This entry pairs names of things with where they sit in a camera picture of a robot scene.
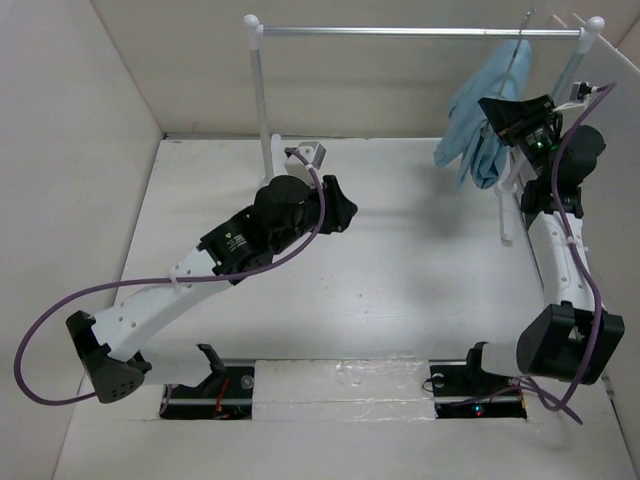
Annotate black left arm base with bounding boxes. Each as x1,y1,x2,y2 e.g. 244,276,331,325
159,344,256,421

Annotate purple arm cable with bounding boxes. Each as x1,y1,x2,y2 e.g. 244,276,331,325
13,147,329,416
457,82,617,426

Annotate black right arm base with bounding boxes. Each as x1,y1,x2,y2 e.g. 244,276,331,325
422,342,528,420

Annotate grey clothes hanger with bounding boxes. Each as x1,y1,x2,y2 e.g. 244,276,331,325
496,6,537,99

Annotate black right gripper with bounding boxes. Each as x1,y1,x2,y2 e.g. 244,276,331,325
482,93,562,181

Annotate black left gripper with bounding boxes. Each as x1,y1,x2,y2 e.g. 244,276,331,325
271,176,356,257

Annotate light blue trousers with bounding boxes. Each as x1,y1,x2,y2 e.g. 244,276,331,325
434,40,532,189

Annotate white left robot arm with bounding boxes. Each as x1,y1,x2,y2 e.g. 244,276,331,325
66,175,358,404

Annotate white clothes rack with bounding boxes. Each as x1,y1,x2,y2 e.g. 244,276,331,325
242,13,606,247

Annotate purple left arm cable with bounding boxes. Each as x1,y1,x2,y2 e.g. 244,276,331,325
13,147,329,416

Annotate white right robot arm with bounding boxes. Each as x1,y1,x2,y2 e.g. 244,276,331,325
462,95,625,394

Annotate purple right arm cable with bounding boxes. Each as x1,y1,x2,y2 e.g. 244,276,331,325
457,82,617,426

